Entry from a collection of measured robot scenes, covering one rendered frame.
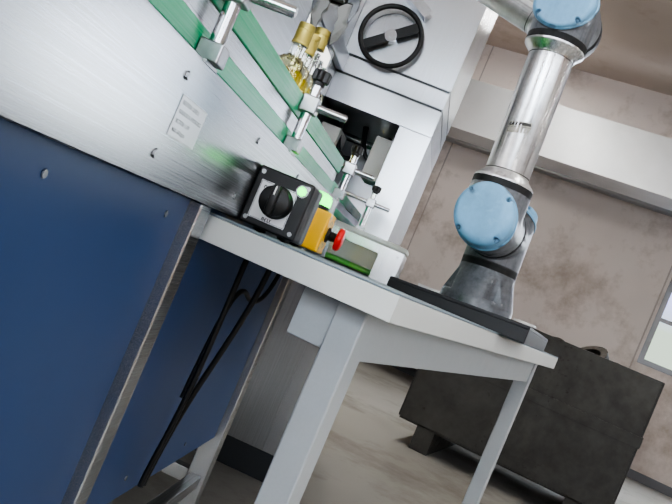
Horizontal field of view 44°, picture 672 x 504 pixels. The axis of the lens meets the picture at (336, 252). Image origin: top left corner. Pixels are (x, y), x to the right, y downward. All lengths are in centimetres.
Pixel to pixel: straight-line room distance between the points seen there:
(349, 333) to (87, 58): 50
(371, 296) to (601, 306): 722
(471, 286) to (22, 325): 107
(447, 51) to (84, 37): 225
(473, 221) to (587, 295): 662
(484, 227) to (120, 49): 99
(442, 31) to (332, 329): 192
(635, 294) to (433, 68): 559
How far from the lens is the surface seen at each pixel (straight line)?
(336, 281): 93
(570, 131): 743
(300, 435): 99
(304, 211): 108
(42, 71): 56
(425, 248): 845
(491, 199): 152
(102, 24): 60
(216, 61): 80
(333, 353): 97
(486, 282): 164
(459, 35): 279
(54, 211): 68
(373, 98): 274
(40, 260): 70
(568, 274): 816
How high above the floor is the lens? 75
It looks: 1 degrees up
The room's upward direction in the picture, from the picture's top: 23 degrees clockwise
